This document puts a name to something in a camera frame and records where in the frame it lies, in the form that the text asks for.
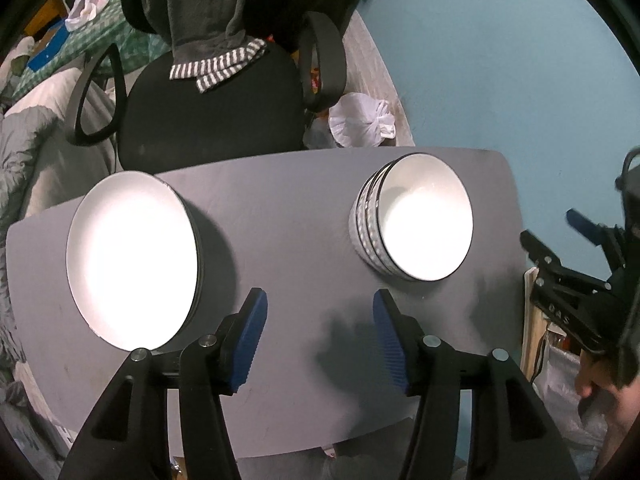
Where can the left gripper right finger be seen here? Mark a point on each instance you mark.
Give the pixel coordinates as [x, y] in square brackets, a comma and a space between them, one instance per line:
[400, 336]

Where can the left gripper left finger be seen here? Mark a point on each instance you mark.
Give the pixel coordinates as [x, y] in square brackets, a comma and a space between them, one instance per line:
[240, 335]

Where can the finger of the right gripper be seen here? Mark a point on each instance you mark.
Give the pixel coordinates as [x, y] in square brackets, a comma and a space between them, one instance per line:
[550, 266]
[594, 232]

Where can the white bowl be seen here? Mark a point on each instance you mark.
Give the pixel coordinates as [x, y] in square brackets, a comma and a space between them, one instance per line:
[413, 219]

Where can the small white plate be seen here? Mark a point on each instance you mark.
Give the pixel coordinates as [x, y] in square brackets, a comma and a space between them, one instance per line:
[133, 261]

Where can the white cloth on floor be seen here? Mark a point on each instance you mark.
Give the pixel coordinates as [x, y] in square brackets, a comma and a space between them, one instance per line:
[359, 121]

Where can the white bed sheet mattress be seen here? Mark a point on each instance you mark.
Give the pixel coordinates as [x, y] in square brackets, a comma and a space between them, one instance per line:
[63, 171]

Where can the grey quilted comforter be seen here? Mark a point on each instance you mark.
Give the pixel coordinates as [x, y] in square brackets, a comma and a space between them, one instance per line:
[22, 136]

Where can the green checkered tablecloth table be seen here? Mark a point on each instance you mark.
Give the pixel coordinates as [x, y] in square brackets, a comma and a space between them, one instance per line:
[136, 48]

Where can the black office chair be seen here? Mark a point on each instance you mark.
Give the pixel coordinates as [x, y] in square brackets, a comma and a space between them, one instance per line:
[159, 124]

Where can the blue box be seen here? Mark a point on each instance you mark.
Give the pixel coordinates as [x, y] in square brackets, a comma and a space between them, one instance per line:
[48, 46]

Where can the white plastic bag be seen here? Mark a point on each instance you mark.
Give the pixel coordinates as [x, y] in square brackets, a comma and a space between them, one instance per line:
[83, 12]

